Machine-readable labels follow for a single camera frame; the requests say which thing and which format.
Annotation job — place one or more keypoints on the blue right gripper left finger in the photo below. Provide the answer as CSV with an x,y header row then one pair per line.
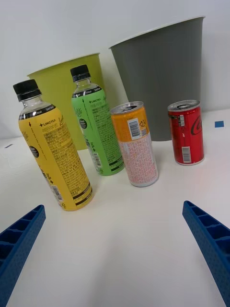
x,y
19,244

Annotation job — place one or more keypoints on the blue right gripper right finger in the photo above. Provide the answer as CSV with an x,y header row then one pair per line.
x,y
210,242

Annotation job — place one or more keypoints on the orange and white drink can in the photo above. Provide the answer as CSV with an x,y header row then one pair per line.
x,y
136,148

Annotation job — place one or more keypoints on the yellow label plastic bottle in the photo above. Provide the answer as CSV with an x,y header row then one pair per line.
x,y
60,153

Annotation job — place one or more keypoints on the red drink can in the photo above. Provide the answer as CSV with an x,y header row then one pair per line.
x,y
188,134

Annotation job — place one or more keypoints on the green label plastic bottle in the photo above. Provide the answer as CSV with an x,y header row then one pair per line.
x,y
100,129

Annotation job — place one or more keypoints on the yellow-green plastic waste bin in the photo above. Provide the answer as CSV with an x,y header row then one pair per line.
x,y
57,84

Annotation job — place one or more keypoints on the grey plastic waste bin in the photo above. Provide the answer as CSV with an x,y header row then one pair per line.
x,y
163,81

